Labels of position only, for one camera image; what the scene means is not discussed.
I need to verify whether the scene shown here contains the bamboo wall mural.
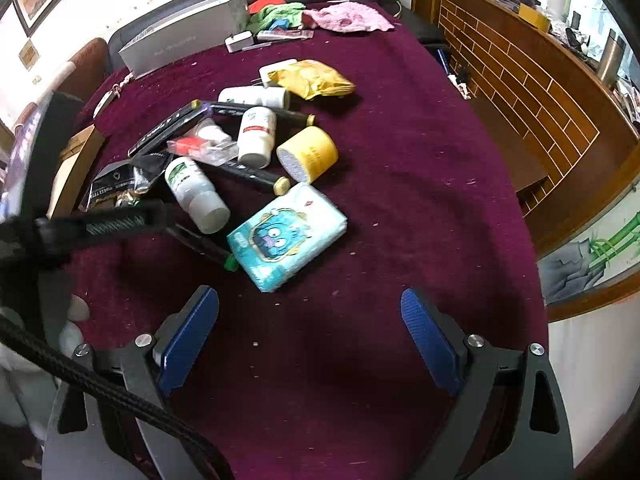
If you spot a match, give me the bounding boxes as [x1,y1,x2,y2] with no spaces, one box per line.
[537,209,640,307]

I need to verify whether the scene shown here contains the black marker yellow cap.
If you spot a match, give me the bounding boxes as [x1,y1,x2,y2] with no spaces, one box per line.
[199,101,316,127]
[209,159,291,196]

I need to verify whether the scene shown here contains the long grey box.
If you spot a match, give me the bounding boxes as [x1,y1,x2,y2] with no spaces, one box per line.
[119,0,249,79]

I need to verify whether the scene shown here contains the yellow and black tube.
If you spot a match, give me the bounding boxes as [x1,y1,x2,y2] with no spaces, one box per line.
[267,60,357,101]

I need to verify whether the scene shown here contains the black snack packet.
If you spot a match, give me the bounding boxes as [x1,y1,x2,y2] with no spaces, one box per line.
[79,152,167,212]

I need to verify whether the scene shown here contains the maroon velvet tablecloth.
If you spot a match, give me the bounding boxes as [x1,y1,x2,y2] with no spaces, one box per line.
[65,2,551,480]

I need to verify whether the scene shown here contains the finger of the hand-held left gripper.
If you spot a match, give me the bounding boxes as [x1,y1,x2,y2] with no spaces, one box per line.
[35,199,177,262]

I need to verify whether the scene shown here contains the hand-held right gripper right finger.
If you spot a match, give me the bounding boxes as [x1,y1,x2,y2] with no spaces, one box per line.
[401,288,576,480]

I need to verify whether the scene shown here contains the silver thermos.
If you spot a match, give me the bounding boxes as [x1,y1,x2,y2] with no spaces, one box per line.
[597,29,627,87]

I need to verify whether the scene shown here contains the teal cartoon tissue pack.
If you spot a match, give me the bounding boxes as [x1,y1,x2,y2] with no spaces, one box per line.
[226,182,349,294]

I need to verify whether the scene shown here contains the white charger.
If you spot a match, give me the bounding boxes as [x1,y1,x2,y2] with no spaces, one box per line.
[225,32,254,54]

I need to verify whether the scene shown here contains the plain white bottle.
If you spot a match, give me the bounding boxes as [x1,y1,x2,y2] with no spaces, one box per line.
[218,86,291,110]

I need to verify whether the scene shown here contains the white bottle green label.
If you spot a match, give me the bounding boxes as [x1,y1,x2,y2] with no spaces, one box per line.
[164,156,231,235]

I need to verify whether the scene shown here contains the green cloth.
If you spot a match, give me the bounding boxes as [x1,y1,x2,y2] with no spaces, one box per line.
[247,2,307,32]

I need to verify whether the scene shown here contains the person's left hand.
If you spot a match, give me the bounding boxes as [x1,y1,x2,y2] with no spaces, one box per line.
[0,294,92,428]

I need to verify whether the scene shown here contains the red candle clear package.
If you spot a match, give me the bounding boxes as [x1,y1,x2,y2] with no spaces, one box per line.
[166,122,239,167]

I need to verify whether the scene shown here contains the small yellow box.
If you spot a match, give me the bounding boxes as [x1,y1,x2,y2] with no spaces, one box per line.
[518,4,551,32]

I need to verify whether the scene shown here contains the cardboard box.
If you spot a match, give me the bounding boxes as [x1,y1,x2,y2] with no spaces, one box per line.
[46,125,107,219]

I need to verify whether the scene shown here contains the white keychain tag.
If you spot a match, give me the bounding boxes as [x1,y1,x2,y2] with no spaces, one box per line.
[92,72,134,121]

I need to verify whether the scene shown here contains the black braided cable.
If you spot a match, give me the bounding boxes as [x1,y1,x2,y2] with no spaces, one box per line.
[0,310,236,480]

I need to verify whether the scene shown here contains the brown chair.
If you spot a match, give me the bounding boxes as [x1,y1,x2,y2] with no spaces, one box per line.
[64,37,109,107]

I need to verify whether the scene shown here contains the wooden brick-pattern counter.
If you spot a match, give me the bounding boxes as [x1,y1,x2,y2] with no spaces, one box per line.
[414,0,640,262]

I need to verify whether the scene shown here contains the white card packet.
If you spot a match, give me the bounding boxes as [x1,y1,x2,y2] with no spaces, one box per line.
[258,58,299,87]

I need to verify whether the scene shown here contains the markers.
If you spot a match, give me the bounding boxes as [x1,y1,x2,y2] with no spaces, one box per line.
[127,110,212,159]

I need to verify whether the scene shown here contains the pink cloth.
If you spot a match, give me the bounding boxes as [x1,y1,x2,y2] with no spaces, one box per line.
[302,2,397,34]

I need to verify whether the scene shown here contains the yellow round jar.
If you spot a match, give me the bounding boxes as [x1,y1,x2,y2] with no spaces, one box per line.
[276,126,339,185]

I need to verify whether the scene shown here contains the white bottle red label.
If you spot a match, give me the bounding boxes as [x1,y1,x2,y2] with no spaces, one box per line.
[237,107,278,169]

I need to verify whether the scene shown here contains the black marker green cap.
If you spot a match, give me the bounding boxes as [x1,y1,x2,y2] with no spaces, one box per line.
[166,224,239,272]

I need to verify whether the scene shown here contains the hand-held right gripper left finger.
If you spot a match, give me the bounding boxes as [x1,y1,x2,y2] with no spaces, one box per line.
[56,285,221,462]

